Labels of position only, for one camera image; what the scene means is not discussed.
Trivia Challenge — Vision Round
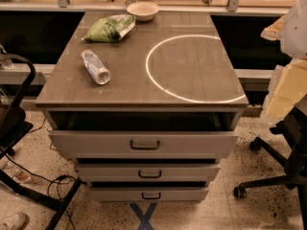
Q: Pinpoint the middle drawer with handle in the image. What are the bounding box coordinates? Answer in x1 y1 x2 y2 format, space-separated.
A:
75 164 220 182

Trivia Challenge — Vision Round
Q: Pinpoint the grey drawer cabinet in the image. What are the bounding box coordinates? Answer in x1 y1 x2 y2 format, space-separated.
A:
36 12 248 192

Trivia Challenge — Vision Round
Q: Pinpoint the bottom drawer with handle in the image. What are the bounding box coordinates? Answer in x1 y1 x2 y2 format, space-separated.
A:
90 187 208 201

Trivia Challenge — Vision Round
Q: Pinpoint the black chair left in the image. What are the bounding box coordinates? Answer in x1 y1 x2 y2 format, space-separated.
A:
0 53 35 157

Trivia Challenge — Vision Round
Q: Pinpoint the blue tape cross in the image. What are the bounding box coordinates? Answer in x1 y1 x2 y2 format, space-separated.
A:
130 202 156 230

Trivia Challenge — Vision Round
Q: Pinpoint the black stand leg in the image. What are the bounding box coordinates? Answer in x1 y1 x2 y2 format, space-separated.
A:
0 170 82 230

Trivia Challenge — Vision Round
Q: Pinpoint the white sneaker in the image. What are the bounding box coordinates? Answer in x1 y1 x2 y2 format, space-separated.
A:
0 212 28 230

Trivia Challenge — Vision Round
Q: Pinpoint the black floor cable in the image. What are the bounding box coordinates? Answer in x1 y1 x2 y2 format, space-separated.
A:
0 117 78 230

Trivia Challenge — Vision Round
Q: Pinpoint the white paper bowl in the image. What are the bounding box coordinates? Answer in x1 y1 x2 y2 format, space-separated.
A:
127 2 160 22

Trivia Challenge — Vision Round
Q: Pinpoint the green chip bag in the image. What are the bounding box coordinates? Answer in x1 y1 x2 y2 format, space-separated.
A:
83 14 135 42

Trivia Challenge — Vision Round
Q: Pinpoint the black office chair right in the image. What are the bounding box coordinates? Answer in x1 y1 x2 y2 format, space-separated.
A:
233 107 307 230

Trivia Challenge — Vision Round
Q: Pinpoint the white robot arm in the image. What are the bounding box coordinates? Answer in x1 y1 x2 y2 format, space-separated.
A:
261 0 307 124

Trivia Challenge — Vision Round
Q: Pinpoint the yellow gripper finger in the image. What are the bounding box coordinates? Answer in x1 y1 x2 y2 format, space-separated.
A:
261 15 286 41
260 59 307 119

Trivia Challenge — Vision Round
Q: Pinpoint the drawer with handle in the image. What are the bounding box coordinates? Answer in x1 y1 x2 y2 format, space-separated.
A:
75 164 220 182
90 187 208 201
49 130 238 159

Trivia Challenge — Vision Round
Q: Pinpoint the top drawer with handle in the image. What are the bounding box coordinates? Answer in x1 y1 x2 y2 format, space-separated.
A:
49 130 238 159

